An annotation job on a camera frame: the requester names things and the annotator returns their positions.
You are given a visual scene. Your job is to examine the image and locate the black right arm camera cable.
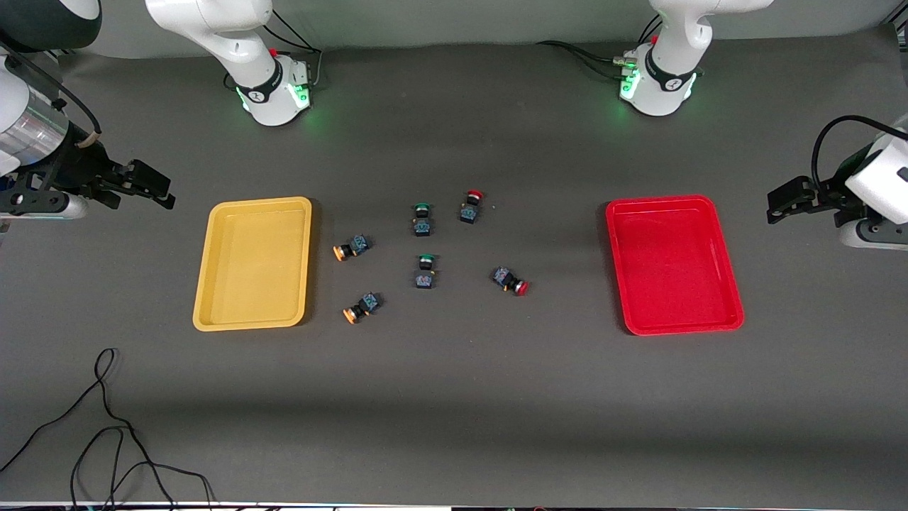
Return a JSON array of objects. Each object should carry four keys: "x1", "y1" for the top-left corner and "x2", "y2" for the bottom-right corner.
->
[{"x1": 0, "y1": 50, "x2": 101, "y2": 146}]

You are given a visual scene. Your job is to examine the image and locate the yellow plastic tray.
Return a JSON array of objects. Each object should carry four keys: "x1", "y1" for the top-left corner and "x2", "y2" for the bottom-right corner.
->
[{"x1": 192, "y1": 197, "x2": 314, "y2": 332}]

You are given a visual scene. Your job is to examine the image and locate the red plastic tray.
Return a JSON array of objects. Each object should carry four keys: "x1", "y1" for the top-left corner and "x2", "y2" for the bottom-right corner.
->
[{"x1": 605, "y1": 194, "x2": 746, "y2": 336}]

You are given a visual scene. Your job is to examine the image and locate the loose black cable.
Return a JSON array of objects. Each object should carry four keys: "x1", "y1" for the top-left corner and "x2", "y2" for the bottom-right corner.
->
[{"x1": 0, "y1": 348, "x2": 214, "y2": 511}]

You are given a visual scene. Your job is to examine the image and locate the dark grey table mat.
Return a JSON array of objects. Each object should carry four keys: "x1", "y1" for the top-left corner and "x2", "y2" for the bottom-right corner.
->
[{"x1": 0, "y1": 25, "x2": 908, "y2": 508}]

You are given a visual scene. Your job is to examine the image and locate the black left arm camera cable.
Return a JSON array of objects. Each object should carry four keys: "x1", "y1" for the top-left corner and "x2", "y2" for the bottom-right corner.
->
[{"x1": 812, "y1": 115, "x2": 908, "y2": 187}]

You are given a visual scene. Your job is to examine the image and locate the black left arm base cables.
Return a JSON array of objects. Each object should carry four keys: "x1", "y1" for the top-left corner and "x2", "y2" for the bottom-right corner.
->
[{"x1": 536, "y1": 14, "x2": 664, "y2": 79}]

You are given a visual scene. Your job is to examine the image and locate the black right arm base cables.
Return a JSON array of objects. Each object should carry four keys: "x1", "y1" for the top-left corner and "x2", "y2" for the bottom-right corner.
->
[{"x1": 223, "y1": 11, "x2": 323, "y2": 89}]

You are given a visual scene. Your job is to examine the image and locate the yellow push button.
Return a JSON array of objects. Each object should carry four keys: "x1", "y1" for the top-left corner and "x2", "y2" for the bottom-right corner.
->
[
  {"x1": 333, "y1": 234, "x2": 371, "y2": 262},
  {"x1": 343, "y1": 292, "x2": 382, "y2": 324}
]

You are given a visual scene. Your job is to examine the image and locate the black arm base cables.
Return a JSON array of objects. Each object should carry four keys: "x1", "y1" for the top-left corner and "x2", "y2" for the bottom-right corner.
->
[
  {"x1": 223, "y1": 11, "x2": 323, "y2": 89},
  {"x1": 536, "y1": 14, "x2": 664, "y2": 79}
]

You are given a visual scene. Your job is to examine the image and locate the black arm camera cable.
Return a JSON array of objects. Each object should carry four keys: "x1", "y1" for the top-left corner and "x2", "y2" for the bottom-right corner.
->
[
  {"x1": 812, "y1": 115, "x2": 908, "y2": 187},
  {"x1": 0, "y1": 50, "x2": 101, "y2": 146}
]

